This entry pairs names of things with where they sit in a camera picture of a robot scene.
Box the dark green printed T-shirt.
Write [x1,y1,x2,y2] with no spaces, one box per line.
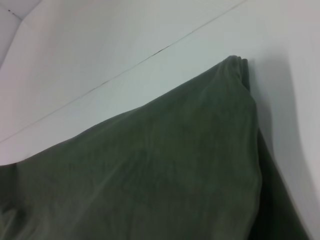
[0,54,312,240]

